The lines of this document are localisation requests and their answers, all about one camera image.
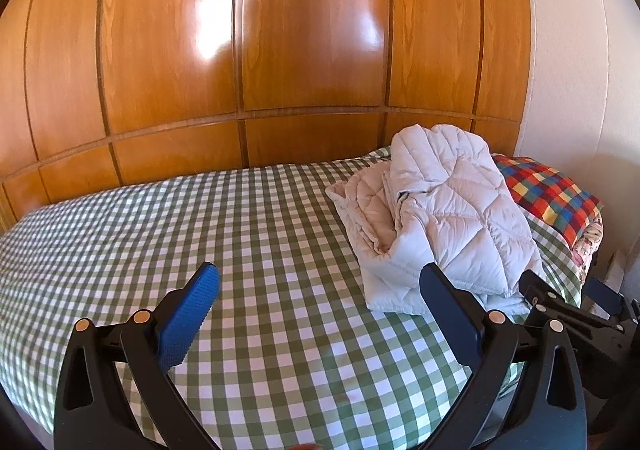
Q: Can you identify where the bed with green checked sheet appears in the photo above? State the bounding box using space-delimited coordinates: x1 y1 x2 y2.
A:
0 145 583 450

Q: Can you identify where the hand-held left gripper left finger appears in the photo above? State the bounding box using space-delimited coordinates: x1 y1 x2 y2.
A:
52 261 222 450

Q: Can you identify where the floral patterned pillow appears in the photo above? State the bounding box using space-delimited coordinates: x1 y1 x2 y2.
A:
570 220 607 261

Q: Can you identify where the multicolour checked pillow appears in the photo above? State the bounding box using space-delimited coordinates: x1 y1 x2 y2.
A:
492 156 603 248

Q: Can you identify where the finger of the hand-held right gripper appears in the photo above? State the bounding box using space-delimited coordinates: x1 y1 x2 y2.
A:
517 270 628 363
584 277 640 333

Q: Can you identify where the wooden panelled wardrobe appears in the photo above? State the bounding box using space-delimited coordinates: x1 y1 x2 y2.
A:
0 0 533 233

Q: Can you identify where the white quilted puffer jacket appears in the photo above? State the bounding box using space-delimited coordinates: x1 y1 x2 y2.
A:
325 124 556 317

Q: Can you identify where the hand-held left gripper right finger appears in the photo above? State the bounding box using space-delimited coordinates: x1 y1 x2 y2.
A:
419 262 588 450

